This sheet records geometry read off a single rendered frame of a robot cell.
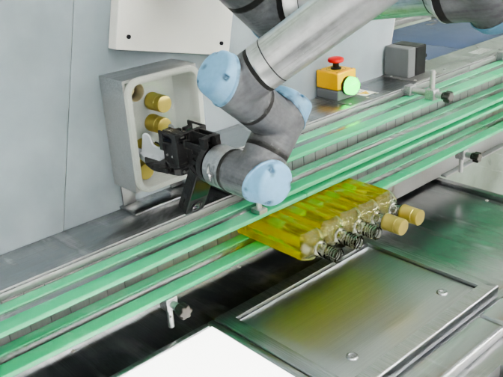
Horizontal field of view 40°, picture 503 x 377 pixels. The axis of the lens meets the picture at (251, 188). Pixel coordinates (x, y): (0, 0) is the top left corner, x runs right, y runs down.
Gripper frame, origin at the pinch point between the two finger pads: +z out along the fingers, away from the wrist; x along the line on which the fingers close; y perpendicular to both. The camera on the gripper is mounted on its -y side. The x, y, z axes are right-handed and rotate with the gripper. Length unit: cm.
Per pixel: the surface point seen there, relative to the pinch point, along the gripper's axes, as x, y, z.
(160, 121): -2.5, 5.5, -0.9
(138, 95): 0.8, 11.5, 0.4
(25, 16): 17.2, 28.9, 5.5
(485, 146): -115, -35, -7
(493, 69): -110, -9, -11
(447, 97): -73, -5, -20
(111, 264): 18.4, -13.2, -10.5
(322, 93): -53, -3, 3
